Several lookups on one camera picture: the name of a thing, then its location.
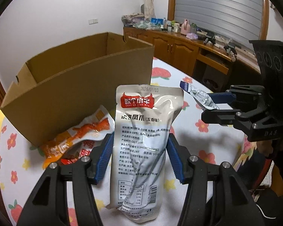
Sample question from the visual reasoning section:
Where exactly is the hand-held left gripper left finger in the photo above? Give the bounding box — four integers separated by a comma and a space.
21, 133, 115, 226

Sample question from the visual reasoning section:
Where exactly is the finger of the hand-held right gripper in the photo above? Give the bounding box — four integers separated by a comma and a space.
208, 84, 265, 104
201, 108, 241, 128

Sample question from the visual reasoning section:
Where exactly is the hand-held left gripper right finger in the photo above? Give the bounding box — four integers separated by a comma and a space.
167, 134, 266, 226

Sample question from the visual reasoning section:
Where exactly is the small white snack packet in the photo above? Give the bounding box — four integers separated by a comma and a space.
180, 80, 221, 111

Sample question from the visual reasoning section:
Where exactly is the grey-white snack pouch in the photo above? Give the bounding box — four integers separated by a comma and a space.
105, 84, 184, 224

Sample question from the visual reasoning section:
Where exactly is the brown cardboard box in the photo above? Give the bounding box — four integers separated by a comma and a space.
0, 32, 155, 147

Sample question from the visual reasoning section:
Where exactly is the red snack packet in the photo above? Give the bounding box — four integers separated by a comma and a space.
60, 140, 95, 166

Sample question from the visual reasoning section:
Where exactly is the white floral bed sheet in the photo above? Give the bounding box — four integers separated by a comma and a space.
0, 58, 250, 226

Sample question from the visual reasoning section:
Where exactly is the orange snack packet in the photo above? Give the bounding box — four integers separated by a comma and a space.
39, 105, 115, 169

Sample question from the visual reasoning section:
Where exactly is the small black tripod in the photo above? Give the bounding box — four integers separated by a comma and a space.
224, 43, 237, 63
204, 32, 216, 46

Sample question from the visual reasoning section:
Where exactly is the wooden sideboard cabinet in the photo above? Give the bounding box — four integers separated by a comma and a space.
123, 26, 262, 92

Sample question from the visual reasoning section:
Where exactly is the pink bottle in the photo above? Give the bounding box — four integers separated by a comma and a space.
181, 19, 191, 36

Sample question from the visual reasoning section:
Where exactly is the grey window blind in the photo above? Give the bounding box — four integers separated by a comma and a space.
175, 0, 265, 46

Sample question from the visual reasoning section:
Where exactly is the green patterned cloth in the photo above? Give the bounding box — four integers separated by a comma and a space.
134, 21, 156, 30

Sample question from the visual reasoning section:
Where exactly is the pile of folded cloths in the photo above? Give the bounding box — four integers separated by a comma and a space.
121, 13, 144, 26

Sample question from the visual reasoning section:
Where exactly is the cream patterned curtain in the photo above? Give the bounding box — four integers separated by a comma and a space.
141, 0, 155, 20

